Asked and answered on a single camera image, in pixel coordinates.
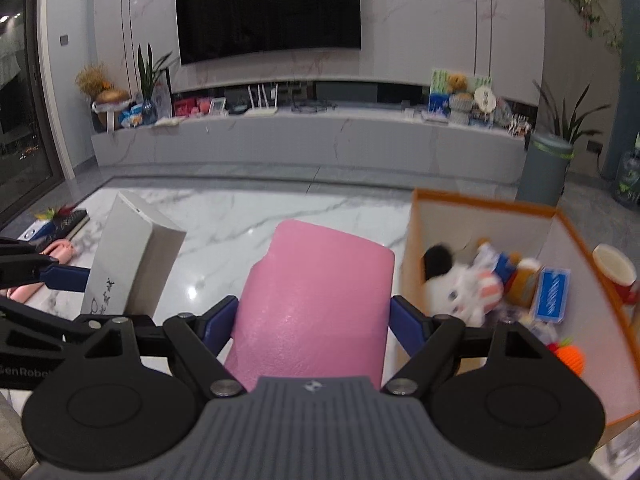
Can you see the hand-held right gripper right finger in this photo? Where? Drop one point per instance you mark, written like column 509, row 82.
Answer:
column 405, row 320

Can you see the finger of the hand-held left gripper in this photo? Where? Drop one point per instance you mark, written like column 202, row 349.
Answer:
column 50, row 320
column 65, row 277

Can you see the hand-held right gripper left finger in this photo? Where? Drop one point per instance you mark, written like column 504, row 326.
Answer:
column 222, row 317

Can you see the white glasses box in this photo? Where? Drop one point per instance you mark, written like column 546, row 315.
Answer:
column 130, row 255

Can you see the white black plush dog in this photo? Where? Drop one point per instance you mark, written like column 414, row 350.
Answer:
column 465, row 285

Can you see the pink leather case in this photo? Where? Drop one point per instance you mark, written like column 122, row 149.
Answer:
column 310, row 300

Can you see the brown plush bear blue outfit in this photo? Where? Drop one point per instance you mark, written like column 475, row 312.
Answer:
column 525, row 280

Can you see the blue patterned packet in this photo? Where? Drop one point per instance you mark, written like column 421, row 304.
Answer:
column 550, row 292

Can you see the orange crochet ball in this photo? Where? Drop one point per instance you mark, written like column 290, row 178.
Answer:
column 570, row 357

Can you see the orange cardboard box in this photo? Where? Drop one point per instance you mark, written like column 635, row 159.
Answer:
column 595, row 330

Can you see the pink selfie stick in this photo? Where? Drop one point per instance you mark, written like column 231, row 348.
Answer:
column 60, row 249

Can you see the blue white box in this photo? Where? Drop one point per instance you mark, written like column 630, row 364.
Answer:
column 37, row 232

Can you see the black remote control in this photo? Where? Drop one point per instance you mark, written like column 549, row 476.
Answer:
column 72, row 220

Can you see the red green feather decoration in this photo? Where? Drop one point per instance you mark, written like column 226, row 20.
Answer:
column 55, row 211

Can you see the beige sofa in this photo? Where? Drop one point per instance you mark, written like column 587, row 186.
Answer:
column 10, row 435

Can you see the glass sliding door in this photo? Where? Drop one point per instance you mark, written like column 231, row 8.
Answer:
column 20, row 110

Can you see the blue snack bags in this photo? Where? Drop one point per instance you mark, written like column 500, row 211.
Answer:
column 132, row 116

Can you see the plant in blue vase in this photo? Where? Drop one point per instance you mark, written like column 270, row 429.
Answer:
column 148, row 110

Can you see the gold mushroom ornament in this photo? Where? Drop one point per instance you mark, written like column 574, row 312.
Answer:
column 112, row 96

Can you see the marble television console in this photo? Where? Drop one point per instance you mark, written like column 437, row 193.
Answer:
column 300, row 140

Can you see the dried flower bouquet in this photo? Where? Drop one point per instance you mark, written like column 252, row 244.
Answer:
column 92, row 80

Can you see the grey trash bin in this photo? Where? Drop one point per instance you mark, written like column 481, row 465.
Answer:
column 542, row 170

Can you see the pink gift box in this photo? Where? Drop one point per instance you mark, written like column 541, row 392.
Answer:
column 185, row 107

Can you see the white router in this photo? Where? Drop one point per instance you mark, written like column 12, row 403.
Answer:
column 262, row 111

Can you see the white woven basket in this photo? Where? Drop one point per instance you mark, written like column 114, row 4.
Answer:
column 461, row 107

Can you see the red white mug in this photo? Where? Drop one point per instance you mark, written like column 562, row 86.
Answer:
column 625, row 290

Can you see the cow print figurines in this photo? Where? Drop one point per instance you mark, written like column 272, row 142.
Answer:
column 515, row 125

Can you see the white round fan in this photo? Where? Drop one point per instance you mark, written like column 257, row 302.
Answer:
column 485, row 98

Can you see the small teddy bear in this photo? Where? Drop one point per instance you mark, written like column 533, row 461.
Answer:
column 456, row 82

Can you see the snake plant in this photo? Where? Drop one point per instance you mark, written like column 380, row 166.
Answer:
column 567, row 120

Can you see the clear water jug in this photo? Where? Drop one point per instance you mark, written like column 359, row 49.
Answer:
column 630, row 180

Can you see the hanging vine plant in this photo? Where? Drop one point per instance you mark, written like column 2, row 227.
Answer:
column 585, row 0

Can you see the wall television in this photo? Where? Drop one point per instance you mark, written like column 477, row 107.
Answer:
column 265, row 10

